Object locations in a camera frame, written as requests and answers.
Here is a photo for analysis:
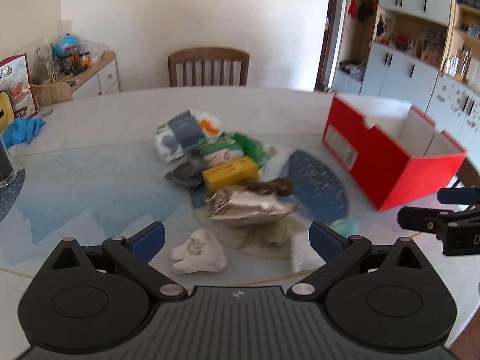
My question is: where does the teal white fluffy item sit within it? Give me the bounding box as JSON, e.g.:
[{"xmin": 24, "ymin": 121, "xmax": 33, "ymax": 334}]
[{"xmin": 330, "ymin": 218, "xmax": 359, "ymax": 238}]

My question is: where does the brown furry item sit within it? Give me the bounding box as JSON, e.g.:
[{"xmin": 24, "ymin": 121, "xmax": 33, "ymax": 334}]
[{"xmin": 246, "ymin": 178, "xmax": 295, "ymax": 197}]

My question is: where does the dark grey wrapper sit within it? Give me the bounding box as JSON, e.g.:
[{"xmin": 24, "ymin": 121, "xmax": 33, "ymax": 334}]
[{"xmin": 164, "ymin": 158, "xmax": 205, "ymax": 190}]

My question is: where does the silver foil bag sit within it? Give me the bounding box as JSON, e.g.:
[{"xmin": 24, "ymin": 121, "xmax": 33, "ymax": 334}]
[{"xmin": 207, "ymin": 187, "xmax": 299, "ymax": 227}]

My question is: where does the white plastic bag with paper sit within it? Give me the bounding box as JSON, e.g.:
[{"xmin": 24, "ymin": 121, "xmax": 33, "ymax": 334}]
[{"xmin": 154, "ymin": 110, "xmax": 221, "ymax": 163}]

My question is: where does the yellow small box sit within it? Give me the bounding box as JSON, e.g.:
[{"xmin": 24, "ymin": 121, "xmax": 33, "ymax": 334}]
[{"xmin": 202, "ymin": 156, "xmax": 259, "ymax": 192}]

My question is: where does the green cartoon pouch with tassel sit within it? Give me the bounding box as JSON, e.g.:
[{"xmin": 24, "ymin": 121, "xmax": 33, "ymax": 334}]
[{"xmin": 194, "ymin": 132, "xmax": 276, "ymax": 169}]

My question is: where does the blue speckled round placemat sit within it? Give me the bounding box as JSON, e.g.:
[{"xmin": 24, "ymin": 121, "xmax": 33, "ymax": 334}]
[{"xmin": 284, "ymin": 150, "xmax": 349, "ymax": 224}]

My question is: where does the red cardboard shoe box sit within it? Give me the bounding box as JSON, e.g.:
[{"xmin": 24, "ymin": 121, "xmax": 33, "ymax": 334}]
[{"xmin": 322, "ymin": 94, "xmax": 467, "ymax": 211}]

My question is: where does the dark glass jar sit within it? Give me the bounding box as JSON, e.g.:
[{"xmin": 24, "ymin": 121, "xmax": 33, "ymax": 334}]
[{"xmin": 0, "ymin": 137, "xmax": 17, "ymax": 189}]

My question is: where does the blue cloth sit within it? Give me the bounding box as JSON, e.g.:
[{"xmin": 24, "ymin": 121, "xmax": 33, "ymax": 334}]
[{"xmin": 1, "ymin": 118, "xmax": 46, "ymax": 148}]

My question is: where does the white sideboard cabinet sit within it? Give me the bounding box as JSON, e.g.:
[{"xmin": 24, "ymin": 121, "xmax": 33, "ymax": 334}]
[{"xmin": 64, "ymin": 50, "xmax": 120, "ymax": 100}]

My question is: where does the brown wooden chair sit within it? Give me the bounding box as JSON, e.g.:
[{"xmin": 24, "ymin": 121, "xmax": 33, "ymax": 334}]
[{"xmin": 168, "ymin": 47, "xmax": 250, "ymax": 87}]

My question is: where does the red snack bag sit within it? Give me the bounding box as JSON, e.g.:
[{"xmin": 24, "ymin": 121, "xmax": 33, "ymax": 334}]
[{"xmin": 1, "ymin": 54, "xmax": 38, "ymax": 118}]

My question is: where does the blue globe toy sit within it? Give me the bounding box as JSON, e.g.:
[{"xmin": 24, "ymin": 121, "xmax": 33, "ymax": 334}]
[{"xmin": 54, "ymin": 34, "xmax": 78, "ymax": 59}]

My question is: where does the white wall cabinet unit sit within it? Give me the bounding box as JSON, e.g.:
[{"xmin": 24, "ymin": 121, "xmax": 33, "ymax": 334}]
[{"xmin": 329, "ymin": 0, "xmax": 479, "ymax": 164}]

